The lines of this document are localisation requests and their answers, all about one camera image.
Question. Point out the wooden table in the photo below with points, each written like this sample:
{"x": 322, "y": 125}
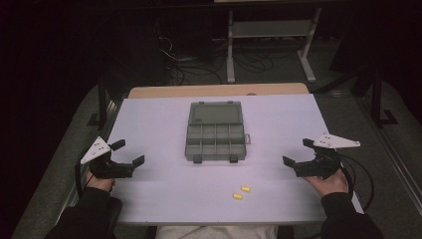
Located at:
{"x": 215, "y": 90}

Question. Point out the white metal table frame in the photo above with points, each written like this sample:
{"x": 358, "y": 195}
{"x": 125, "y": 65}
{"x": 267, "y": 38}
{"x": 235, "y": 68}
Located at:
{"x": 270, "y": 29}

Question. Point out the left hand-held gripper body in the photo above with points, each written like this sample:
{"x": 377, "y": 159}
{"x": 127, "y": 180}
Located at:
{"x": 105, "y": 168}

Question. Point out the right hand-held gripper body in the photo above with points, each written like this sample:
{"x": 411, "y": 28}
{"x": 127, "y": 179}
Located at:
{"x": 318, "y": 166}

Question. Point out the person's right hand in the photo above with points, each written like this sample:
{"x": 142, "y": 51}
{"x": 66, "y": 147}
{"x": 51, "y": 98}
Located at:
{"x": 329, "y": 186}

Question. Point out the grey clear compartment box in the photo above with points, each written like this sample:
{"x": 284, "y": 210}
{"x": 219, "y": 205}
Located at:
{"x": 215, "y": 132}

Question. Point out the black metal stand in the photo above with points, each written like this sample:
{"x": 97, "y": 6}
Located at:
{"x": 101, "y": 106}
{"x": 377, "y": 99}

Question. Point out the small yellow plug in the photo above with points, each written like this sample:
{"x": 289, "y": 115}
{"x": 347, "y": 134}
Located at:
{"x": 246, "y": 189}
{"x": 237, "y": 196}

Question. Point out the person's left hand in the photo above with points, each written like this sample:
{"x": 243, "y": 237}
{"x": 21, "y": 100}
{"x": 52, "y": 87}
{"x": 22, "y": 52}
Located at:
{"x": 100, "y": 184}

